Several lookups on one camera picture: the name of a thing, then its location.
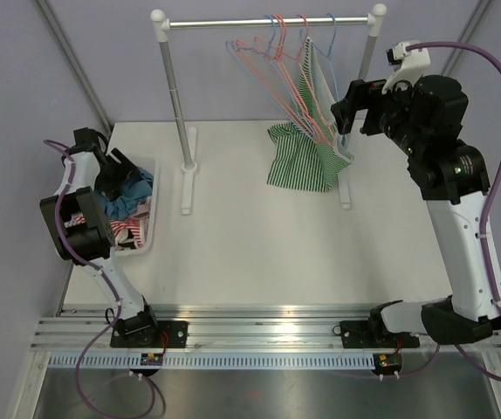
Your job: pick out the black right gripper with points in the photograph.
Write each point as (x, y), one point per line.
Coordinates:
(363, 96)

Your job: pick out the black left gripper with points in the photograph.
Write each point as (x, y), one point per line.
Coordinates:
(124, 172)

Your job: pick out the blue tank top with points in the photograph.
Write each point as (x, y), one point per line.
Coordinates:
(131, 194)

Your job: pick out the red white striped tank top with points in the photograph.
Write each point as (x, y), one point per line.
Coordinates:
(130, 234)

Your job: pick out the green white striped tank top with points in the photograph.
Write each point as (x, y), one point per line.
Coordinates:
(299, 162)

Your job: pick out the mauve tank top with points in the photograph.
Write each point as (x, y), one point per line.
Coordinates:
(142, 210)

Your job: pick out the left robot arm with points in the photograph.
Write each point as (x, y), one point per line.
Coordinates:
(101, 208)

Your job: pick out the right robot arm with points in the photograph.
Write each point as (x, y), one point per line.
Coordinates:
(423, 120)

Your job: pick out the white plastic basket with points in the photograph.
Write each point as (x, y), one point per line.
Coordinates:
(151, 165)

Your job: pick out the white metal clothes rack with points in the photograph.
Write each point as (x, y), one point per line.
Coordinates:
(163, 25)

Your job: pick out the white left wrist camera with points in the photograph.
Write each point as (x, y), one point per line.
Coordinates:
(81, 171)

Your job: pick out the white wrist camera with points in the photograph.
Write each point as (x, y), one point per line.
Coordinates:
(81, 171)
(409, 65)

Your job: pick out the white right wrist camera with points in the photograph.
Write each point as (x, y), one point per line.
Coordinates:
(409, 65)

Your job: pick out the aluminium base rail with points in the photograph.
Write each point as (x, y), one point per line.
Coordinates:
(216, 337)

